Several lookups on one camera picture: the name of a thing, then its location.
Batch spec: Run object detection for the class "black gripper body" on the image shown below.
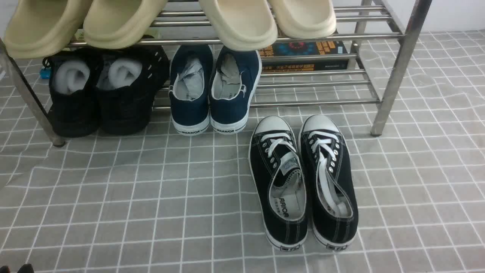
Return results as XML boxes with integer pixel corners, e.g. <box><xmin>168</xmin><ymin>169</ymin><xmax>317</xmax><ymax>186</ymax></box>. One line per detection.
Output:
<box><xmin>17</xmin><ymin>263</ymin><xmax>34</xmax><ymax>273</ymax></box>

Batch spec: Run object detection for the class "black knit sneaker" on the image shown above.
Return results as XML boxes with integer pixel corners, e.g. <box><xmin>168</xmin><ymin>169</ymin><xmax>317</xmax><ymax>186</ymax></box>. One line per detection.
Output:
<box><xmin>42</xmin><ymin>48</ymin><xmax>103</xmax><ymax>138</ymax></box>
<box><xmin>95</xmin><ymin>45</ymin><xmax>170</xmax><ymax>135</ymax></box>

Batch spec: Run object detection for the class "navy canvas shoe left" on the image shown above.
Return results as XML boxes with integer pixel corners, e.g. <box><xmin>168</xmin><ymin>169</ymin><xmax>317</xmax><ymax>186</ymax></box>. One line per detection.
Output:
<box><xmin>169</xmin><ymin>45</ymin><xmax>214</xmax><ymax>136</ymax></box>

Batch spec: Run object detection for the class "navy canvas shoe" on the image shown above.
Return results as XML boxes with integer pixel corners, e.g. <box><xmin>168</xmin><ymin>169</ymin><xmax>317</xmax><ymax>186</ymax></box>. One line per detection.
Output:
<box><xmin>169</xmin><ymin>45</ymin><xmax>214</xmax><ymax>136</ymax></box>
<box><xmin>208</xmin><ymin>45</ymin><xmax>262</xmax><ymax>135</ymax></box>

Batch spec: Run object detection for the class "navy canvas shoe right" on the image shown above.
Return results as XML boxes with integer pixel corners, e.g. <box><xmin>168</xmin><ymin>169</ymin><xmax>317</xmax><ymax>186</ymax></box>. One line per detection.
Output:
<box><xmin>208</xmin><ymin>45</ymin><xmax>262</xmax><ymax>135</ymax></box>

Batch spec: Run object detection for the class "stainless steel shoe rack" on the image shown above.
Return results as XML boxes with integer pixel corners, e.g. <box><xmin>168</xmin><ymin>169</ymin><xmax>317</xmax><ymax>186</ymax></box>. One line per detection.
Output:
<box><xmin>1</xmin><ymin>0</ymin><xmax>432</xmax><ymax>147</ymax></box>

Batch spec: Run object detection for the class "grey checked floor cloth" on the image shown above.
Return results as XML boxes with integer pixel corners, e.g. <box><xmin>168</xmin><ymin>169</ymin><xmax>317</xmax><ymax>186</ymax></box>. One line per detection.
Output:
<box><xmin>0</xmin><ymin>30</ymin><xmax>485</xmax><ymax>273</ymax></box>

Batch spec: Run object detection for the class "green blue book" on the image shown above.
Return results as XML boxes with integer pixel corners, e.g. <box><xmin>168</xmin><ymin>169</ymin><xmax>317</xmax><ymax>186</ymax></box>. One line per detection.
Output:
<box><xmin>39</xmin><ymin>29</ymin><xmax>85</xmax><ymax>79</ymax></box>

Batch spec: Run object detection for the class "beige slipper far left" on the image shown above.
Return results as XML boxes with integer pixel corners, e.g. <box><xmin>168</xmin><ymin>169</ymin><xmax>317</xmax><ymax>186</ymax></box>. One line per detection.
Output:
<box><xmin>3</xmin><ymin>0</ymin><xmax>92</xmax><ymax>59</ymax></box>

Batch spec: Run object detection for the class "beige slipper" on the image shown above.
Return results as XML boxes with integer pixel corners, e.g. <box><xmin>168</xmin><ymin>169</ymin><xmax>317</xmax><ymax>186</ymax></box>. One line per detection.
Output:
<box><xmin>3</xmin><ymin>0</ymin><xmax>92</xmax><ymax>59</ymax></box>
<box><xmin>83</xmin><ymin>0</ymin><xmax>168</xmax><ymax>49</ymax></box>

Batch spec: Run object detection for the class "black canvas sneaker left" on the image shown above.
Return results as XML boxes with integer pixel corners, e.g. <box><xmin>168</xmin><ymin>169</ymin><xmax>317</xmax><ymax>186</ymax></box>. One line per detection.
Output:
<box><xmin>248</xmin><ymin>116</ymin><xmax>309</xmax><ymax>252</ymax></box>

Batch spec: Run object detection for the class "black canvas sneaker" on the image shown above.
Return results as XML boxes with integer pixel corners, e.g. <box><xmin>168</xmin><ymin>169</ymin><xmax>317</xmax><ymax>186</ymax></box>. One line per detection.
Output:
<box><xmin>297</xmin><ymin>115</ymin><xmax>359</xmax><ymax>252</ymax></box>
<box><xmin>248</xmin><ymin>116</ymin><xmax>309</xmax><ymax>252</ymax></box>

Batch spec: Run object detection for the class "black canvas sneaker right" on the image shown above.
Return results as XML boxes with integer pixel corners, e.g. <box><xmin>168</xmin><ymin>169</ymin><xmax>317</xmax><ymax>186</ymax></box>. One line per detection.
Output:
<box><xmin>297</xmin><ymin>115</ymin><xmax>359</xmax><ymax>252</ymax></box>

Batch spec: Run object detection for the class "cream slipper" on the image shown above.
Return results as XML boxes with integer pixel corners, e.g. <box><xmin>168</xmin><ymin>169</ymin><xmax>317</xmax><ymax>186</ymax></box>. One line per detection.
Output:
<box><xmin>269</xmin><ymin>0</ymin><xmax>336</xmax><ymax>39</ymax></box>
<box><xmin>199</xmin><ymin>0</ymin><xmax>278</xmax><ymax>51</ymax></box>

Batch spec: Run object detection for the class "black book orange text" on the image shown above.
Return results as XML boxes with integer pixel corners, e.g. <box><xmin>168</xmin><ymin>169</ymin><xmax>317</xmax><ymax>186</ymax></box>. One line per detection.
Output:
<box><xmin>259</xmin><ymin>41</ymin><xmax>349</xmax><ymax>73</ymax></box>

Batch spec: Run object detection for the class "cream slipper far right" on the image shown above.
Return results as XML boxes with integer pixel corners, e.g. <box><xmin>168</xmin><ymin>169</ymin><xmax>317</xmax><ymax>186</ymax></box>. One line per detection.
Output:
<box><xmin>269</xmin><ymin>0</ymin><xmax>336</xmax><ymax>39</ymax></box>

